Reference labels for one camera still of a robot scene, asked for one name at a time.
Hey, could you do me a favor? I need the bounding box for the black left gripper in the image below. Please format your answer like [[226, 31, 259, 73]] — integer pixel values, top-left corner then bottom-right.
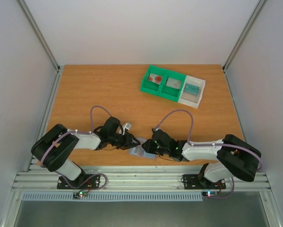
[[109, 132, 141, 150]]

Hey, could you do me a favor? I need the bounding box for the white magnetic stripe card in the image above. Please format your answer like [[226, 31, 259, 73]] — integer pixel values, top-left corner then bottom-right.
[[166, 78, 182, 89]]

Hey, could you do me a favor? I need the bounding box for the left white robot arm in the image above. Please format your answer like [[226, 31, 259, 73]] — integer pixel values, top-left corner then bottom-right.
[[31, 117, 140, 188]]

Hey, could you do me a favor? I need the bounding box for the teal card in bin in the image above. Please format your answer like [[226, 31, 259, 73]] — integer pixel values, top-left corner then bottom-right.
[[183, 83, 200, 96]]

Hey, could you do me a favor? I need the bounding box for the green two-compartment bin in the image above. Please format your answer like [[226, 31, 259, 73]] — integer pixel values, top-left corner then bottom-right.
[[140, 65, 187, 102]]

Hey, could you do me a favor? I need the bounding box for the white plastic bin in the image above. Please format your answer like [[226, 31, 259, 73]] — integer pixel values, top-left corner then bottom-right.
[[178, 75, 206, 109]]

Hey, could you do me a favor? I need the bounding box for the right controller board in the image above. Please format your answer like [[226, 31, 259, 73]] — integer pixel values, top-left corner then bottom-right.
[[202, 191, 219, 198]]

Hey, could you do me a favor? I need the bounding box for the controller board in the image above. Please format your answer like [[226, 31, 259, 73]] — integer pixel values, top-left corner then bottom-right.
[[73, 191, 88, 199], [202, 191, 219, 198]]

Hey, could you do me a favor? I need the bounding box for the left controller board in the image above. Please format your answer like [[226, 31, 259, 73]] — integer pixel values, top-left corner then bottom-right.
[[73, 191, 88, 199]]

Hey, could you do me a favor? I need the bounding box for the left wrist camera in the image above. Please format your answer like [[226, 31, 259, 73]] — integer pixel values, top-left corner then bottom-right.
[[122, 122, 132, 134]]

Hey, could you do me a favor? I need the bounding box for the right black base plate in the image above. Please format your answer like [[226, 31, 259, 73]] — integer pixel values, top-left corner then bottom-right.
[[181, 174, 226, 190]]

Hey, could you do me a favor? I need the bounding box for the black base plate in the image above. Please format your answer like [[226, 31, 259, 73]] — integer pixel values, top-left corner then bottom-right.
[[181, 174, 226, 190], [57, 174, 100, 190]]

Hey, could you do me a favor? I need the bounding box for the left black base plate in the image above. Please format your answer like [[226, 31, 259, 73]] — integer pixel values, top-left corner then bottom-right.
[[57, 174, 100, 190]]

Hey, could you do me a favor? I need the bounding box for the left aluminium frame post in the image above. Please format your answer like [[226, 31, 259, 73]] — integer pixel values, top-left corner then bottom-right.
[[17, 0, 61, 71]]

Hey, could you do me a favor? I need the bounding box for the aluminium frame post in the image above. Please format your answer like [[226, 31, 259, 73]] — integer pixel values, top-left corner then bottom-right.
[[222, 0, 267, 71], [17, 0, 61, 71]]

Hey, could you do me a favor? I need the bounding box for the aluminium front rail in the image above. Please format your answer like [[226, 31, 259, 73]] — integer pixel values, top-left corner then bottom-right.
[[11, 165, 272, 192]]

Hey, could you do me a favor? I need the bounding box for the grey slotted cable duct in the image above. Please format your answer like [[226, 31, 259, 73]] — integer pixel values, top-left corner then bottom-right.
[[22, 192, 203, 202]]

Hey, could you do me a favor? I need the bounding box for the right aluminium frame post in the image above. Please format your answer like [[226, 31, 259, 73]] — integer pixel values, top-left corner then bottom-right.
[[222, 0, 267, 71]]

